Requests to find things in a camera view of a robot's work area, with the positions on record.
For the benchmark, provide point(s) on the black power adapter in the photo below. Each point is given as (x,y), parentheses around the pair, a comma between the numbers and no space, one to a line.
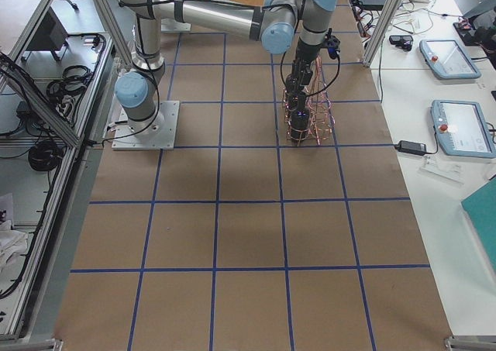
(414,148)

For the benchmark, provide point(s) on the teach pendant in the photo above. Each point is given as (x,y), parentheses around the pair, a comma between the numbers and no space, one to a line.
(461,129)
(448,60)

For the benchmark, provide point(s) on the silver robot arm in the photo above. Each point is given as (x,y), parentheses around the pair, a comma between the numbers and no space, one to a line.
(276,24)

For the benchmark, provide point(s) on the teach pendant near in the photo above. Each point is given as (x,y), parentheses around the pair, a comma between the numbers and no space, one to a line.
(461,129)

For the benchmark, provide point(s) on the teach pendant far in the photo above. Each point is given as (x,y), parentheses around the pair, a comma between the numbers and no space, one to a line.
(448,60)

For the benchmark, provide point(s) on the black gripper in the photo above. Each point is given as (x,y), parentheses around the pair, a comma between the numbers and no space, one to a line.
(304,56)

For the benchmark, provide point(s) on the black small device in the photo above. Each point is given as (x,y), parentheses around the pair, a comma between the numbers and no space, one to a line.
(403,42)

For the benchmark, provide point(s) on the copper wire bottle basket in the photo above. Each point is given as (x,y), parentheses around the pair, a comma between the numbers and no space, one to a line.
(320,121)

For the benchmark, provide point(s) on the dark wine bottle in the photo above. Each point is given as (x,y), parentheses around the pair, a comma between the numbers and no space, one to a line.
(291,84)
(297,102)

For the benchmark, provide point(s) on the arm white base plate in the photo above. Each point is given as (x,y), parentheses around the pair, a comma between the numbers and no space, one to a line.
(173,26)
(152,134)

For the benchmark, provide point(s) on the teal board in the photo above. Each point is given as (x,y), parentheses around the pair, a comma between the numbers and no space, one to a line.
(480,207)

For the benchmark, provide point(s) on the aluminium frame post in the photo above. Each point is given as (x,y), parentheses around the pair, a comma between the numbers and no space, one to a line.
(389,9)

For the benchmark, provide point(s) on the dark wine bottle far end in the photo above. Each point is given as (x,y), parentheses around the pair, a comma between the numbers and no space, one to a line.
(299,125)

